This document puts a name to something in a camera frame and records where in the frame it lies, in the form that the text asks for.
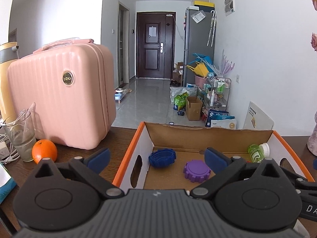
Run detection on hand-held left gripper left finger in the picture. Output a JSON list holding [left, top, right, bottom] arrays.
[[29, 148, 125, 200]]

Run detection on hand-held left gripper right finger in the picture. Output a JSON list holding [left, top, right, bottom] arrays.
[[190, 147, 288, 200]]

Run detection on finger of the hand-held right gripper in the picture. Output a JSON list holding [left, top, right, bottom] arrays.
[[279, 161, 317, 191]]

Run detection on purple gear-shaped lid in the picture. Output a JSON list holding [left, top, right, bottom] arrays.
[[183, 160, 211, 183]]

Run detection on green spray bottle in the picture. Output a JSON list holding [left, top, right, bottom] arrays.
[[248, 142, 270, 163]]

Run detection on red cardboard box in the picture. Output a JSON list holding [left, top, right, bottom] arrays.
[[113, 121, 314, 194]]

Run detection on blue gear-shaped lid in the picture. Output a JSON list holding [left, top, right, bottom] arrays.
[[149, 148, 177, 169]]

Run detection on blue and white sack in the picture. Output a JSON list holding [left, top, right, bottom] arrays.
[[206, 109, 237, 129]]

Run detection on speckled pink vase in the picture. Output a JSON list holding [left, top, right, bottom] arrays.
[[306, 109, 317, 156]]

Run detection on open brown floor carton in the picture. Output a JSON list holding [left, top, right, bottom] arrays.
[[186, 96, 203, 121]]

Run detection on orange fruit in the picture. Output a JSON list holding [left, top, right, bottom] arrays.
[[32, 139, 58, 164]]

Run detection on white leaning board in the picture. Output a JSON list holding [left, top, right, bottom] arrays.
[[243, 101, 275, 130]]

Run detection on metal storage rack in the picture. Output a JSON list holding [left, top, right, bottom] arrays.
[[204, 77, 232, 119]]

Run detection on green bag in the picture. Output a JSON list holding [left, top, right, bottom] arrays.
[[173, 92, 189, 111]]

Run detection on pet bowl stand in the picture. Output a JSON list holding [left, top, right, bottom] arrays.
[[114, 88, 128, 101]]

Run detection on pink suitcase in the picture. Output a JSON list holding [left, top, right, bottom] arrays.
[[7, 39, 117, 150]]

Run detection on clear glass cup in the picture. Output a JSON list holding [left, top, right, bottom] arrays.
[[3, 102, 37, 162]]

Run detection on clear plastic bag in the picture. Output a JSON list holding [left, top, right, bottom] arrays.
[[170, 85, 197, 102]]

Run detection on pink bucket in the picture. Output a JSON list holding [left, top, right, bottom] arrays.
[[194, 74, 208, 86]]

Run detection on yellow dustpan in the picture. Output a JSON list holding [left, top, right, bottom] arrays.
[[186, 63, 210, 77]]

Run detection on purple clothes hangers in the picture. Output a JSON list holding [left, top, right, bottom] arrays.
[[215, 50, 234, 77]]

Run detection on small carton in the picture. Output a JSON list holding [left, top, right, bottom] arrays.
[[173, 62, 184, 81]]

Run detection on blue tissue pack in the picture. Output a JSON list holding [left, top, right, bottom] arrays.
[[0, 162, 17, 204]]

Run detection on blue dustpan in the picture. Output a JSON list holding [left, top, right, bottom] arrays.
[[193, 53, 214, 66]]

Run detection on yellow thermos jug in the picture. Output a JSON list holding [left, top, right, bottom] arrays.
[[0, 42, 20, 124]]

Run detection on dark brown door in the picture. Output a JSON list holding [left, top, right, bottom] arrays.
[[136, 12, 176, 80]]

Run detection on grey refrigerator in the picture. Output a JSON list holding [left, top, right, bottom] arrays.
[[183, 8, 215, 85]]

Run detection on white folded umbrella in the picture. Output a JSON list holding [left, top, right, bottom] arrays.
[[207, 10, 217, 47]]

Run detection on dried pink roses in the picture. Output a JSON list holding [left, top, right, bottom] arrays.
[[308, 0, 317, 52]]

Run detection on paper sleeve on refrigerator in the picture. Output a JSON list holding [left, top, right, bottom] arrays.
[[192, 11, 206, 24]]

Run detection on yellow box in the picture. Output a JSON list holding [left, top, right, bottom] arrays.
[[194, 0, 215, 8]]

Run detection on white cables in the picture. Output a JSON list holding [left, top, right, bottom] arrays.
[[0, 121, 20, 164]]

